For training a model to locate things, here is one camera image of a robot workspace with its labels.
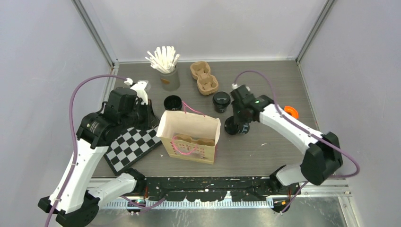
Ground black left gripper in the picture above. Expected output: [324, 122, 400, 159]
[121, 98, 159, 130]

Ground single black coffee cup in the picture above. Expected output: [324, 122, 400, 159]
[214, 104, 227, 113]

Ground black coffee lid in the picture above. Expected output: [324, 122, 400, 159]
[212, 91, 231, 107]
[224, 116, 239, 135]

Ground paper bag with pink handles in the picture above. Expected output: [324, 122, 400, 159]
[157, 102, 221, 165]

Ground brown cardboard cup carrier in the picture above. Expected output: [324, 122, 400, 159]
[190, 61, 219, 96]

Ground single brown cup carrier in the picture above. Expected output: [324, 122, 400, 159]
[173, 134, 215, 146]

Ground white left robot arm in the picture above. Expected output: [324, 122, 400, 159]
[38, 83, 156, 227]

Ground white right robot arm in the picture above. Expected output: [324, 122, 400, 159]
[226, 84, 343, 194]

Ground stack of black cups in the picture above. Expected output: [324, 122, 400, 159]
[163, 95, 183, 111]

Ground black white chessboard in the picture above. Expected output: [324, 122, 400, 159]
[104, 127, 162, 176]

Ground grey straw holder cup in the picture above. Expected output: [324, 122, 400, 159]
[159, 67, 180, 91]

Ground orange small object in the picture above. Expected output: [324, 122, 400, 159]
[284, 105, 299, 119]

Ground white paper straws bundle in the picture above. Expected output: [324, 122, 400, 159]
[145, 46, 180, 74]

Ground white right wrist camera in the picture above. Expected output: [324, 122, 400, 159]
[231, 83, 250, 91]

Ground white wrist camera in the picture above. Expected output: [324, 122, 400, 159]
[231, 83, 250, 91]
[124, 78, 151, 105]

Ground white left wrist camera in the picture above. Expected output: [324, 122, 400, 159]
[124, 78, 151, 105]

